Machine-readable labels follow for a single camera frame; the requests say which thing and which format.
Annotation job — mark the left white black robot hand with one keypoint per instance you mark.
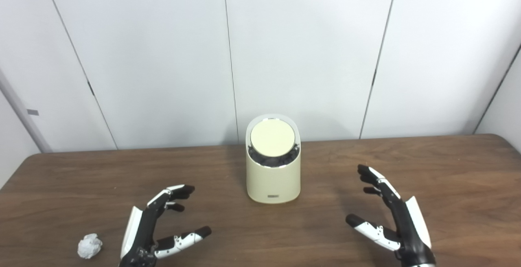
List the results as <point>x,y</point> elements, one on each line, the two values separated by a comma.
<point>140,230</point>

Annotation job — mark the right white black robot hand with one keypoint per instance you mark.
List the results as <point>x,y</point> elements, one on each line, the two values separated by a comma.
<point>409,234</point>

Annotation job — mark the white paper ball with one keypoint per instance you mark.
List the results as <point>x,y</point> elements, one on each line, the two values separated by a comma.
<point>90,246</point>

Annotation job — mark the cream-colored desktop bin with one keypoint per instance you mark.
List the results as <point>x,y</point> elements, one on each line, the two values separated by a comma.
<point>272,181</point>

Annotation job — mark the round cream bin lid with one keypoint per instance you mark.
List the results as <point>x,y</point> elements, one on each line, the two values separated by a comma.
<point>272,137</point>

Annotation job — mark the black bin liner bag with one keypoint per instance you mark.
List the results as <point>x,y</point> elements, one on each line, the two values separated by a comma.
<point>270,161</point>

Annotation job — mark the black wall panel clip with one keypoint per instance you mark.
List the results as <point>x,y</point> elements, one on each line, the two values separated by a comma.
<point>90,88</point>

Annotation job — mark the grey wall tag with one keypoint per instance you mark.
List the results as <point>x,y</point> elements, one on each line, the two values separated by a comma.
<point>33,112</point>

